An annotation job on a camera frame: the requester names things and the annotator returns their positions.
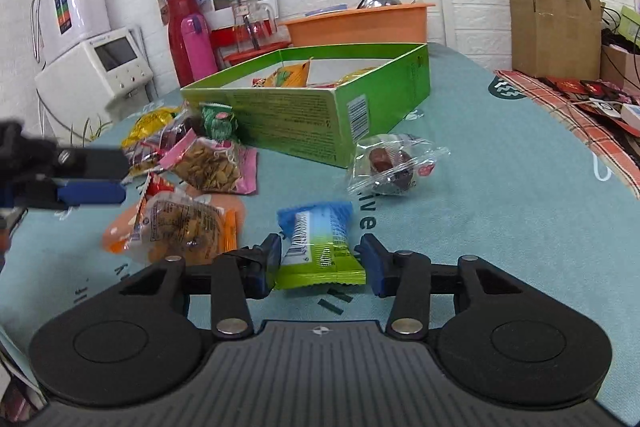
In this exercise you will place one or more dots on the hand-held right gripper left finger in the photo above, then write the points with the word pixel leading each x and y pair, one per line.
pixel 270 262

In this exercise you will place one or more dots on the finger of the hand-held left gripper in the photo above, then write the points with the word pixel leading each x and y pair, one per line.
pixel 92 193
pixel 95 163

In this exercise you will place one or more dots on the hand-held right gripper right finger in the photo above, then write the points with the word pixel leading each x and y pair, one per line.
pixel 372 264

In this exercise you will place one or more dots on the blue and green snack packet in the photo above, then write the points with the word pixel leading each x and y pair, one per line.
pixel 315 247

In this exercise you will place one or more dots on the small yellow snack packet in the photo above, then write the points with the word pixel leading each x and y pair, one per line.
pixel 150 124

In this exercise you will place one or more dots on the green cardboard box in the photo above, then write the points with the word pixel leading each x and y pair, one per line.
pixel 290 122

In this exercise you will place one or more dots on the yellow flower plant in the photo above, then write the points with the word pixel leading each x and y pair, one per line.
pixel 90 129

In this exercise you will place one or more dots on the small red snack packet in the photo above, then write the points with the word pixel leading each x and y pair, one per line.
pixel 156 187

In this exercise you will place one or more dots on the white appliance with screen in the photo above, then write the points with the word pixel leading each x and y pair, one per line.
pixel 85 82

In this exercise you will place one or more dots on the orange clear nut packet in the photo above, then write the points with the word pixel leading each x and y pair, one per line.
pixel 175 227

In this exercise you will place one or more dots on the clear chocolate snack packet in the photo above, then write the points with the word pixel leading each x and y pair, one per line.
pixel 395 164

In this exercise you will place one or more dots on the pink seed snack packet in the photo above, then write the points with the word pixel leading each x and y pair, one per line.
pixel 215 164

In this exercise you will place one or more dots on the small green candy packet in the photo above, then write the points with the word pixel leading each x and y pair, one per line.
pixel 219 122

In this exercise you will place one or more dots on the teal printed tablecloth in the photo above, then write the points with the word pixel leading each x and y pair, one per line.
pixel 500 217

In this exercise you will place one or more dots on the red thermos jug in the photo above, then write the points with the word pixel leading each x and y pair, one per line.
pixel 179 37

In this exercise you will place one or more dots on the pink bottle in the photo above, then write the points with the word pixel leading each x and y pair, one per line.
pixel 199 49

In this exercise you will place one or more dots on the red box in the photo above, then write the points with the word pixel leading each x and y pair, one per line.
pixel 221 39

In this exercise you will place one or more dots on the red plastic basin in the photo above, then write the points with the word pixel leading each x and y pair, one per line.
pixel 260 52

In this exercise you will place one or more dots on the glass pitcher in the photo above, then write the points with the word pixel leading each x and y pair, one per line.
pixel 255 27

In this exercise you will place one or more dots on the orange plastic basin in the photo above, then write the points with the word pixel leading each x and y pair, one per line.
pixel 360 27

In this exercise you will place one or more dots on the blue plate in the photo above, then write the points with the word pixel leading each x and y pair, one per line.
pixel 325 11

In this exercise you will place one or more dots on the plaid cloth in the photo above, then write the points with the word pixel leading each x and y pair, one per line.
pixel 590 127

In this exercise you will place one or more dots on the red envelope pile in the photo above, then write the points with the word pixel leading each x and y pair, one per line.
pixel 575 88

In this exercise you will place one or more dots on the large cardboard box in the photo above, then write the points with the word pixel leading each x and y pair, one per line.
pixel 550 34

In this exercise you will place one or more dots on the small white box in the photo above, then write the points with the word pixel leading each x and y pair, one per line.
pixel 631 116

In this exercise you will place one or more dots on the small brown cardboard box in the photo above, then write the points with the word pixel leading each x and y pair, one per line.
pixel 617 67

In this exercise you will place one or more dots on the white wall water purifier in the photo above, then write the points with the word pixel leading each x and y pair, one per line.
pixel 75 12

